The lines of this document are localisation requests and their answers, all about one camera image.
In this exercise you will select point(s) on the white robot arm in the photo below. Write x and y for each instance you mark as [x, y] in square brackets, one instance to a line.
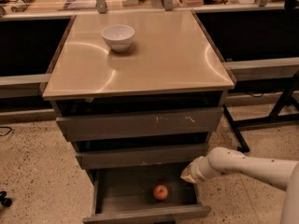
[281, 174]

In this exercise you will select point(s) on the black caster on floor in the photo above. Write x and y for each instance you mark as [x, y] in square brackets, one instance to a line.
[4, 200]

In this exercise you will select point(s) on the red apple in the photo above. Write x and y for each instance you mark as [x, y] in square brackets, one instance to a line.
[160, 193]

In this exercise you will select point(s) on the grey drawer cabinet with counter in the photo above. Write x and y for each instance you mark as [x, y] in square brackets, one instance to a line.
[169, 66]

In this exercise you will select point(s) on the grey middle drawer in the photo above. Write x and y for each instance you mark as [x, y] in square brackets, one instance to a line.
[140, 156]

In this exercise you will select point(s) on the long background workbench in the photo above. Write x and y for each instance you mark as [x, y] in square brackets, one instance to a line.
[19, 93]

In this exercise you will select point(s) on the white ceramic bowl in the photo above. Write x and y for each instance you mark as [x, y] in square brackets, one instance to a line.
[118, 37]

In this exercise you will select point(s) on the black table leg frame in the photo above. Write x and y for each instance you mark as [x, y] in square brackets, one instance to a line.
[285, 99]

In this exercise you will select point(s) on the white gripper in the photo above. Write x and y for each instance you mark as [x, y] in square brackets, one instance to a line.
[196, 171]

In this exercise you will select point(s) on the grey top drawer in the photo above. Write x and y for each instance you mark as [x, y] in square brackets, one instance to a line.
[139, 124]

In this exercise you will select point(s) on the grey open bottom drawer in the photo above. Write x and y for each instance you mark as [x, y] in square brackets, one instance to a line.
[124, 196]

